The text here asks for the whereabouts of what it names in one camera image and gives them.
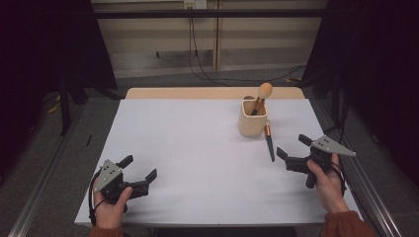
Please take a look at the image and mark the black horizontal frame bar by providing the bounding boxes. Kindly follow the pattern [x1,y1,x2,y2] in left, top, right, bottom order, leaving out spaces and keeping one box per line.
[93,9,327,19]

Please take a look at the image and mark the black floor cables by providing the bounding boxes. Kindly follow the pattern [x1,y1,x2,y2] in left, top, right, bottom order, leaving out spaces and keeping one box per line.
[187,16,307,87]

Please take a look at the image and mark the white table cover sheet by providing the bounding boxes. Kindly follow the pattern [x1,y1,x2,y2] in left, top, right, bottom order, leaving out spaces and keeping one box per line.
[74,98,364,228]

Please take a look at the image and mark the black hanging cable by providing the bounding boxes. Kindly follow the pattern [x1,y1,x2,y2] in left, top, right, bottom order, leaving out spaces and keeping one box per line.
[324,95,350,146]

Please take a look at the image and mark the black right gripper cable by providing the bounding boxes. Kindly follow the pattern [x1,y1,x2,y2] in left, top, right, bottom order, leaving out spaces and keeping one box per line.
[330,162,348,198]

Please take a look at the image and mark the person's right hand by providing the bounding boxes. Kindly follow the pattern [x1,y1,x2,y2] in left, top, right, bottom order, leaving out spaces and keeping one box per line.
[306,153,350,215]

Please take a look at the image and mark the thin black-handled makeup brush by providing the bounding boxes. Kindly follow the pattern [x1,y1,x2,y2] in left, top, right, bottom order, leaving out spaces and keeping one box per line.
[264,119,276,163]

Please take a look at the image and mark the person's left hand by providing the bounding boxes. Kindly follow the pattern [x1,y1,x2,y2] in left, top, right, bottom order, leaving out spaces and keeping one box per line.
[92,186,133,230]

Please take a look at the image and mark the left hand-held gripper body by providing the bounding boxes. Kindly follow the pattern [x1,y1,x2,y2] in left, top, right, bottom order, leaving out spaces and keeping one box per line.
[93,159,150,213]

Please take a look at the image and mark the white wall socket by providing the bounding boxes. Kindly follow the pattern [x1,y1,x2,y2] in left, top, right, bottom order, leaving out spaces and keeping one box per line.
[183,0,208,10]

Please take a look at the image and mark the round beige powder makeup brush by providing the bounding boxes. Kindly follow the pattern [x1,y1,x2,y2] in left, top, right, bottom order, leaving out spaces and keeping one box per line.
[250,82,274,117]

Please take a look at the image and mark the yellow floor object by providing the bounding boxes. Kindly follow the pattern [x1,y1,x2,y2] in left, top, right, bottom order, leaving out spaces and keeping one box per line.
[46,95,62,115]

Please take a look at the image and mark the beige square brush holder cup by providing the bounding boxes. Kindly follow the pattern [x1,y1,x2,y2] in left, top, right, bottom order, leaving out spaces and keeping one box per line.
[238,99,270,137]

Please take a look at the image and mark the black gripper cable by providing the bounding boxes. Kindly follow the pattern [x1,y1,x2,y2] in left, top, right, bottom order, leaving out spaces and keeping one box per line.
[330,162,348,198]
[87,171,107,227]

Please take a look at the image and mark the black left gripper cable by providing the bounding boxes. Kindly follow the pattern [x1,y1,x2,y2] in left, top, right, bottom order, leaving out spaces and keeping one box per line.
[87,171,107,227]

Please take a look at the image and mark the aluminium floor rail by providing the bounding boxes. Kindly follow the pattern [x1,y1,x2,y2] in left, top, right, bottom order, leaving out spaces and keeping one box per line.
[6,131,80,237]
[320,102,403,237]

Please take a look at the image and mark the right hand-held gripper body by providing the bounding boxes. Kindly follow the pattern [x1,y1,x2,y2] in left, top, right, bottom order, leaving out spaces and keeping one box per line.
[285,134,358,190]

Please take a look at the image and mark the black curtain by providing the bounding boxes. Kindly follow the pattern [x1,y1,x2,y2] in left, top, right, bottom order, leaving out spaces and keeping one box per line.
[300,0,419,189]
[0,0,119,179]

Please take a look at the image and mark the wooden vertical post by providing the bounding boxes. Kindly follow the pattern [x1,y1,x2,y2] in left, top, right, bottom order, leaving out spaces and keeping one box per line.
[211,0,221,72]

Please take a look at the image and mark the black metal stand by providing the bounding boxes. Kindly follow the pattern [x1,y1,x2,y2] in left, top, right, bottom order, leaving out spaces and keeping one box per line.
[58,75,125,136]

